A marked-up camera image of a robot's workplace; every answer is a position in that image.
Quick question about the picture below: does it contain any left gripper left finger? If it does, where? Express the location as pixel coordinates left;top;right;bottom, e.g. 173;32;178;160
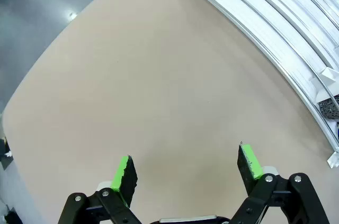
57;154;142;224

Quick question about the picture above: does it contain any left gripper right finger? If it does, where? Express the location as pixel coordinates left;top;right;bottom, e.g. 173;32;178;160
230;141;332;224

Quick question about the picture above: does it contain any black Pepsi can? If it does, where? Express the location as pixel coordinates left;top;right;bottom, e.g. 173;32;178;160
317;95;339;122

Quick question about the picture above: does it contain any white can dispenser rack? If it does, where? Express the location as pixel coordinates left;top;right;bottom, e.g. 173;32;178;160
169;0;339;169

